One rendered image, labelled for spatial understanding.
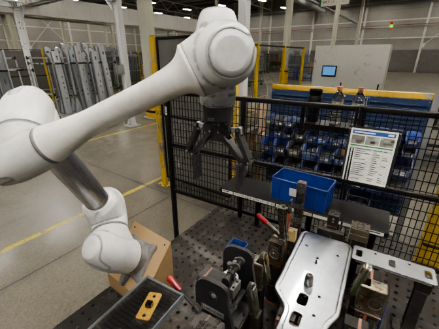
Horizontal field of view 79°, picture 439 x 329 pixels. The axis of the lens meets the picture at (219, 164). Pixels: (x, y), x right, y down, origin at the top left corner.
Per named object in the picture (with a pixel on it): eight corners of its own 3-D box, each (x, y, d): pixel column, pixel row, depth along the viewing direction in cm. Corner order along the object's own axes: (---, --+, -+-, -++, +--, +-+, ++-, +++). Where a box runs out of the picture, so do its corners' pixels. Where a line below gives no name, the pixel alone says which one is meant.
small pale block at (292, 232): (287, 295, 130) (295, 233, 116) (280, 292, 132) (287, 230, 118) (289, 290, 133) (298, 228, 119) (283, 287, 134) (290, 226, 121)
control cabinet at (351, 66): (305, 125, 731) (317, 25, 638) (311, 121, 771) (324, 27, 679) (371, 134, 645) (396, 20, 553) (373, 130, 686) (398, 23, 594)
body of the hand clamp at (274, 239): (276, 307, 124) (283, 245, 110) (262, 300, 127) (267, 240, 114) (280, 297, 128) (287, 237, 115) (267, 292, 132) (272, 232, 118)
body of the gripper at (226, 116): (195, 106, 66) (196, 141, 70) (225, 109, 62) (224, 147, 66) (211, 101, 72) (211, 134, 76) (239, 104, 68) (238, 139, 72)
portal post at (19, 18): (44, 108, 974) (18, 4, 850) (32, 105, 1023) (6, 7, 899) (53, 106, 1001) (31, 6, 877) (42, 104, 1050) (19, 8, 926)
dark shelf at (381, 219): (388, 239, 122) (389, 234, 121) (219, 191, 165) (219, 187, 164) (388, 216, 140) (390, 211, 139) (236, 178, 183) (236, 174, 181)
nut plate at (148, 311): (148, 321, 67) (148, 318, 67) (134, 318, 68) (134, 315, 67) (162, 294, 75) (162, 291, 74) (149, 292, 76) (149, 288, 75)
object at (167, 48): (242, 209, 335) (248, 31, 259) (236, 213, 324) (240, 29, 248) (165, 181, 406) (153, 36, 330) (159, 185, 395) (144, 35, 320)
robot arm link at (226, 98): (224, 84, 59) (224, 111, 61) (242, 81, 66) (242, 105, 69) (191, 82, 63) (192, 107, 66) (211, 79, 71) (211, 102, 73)
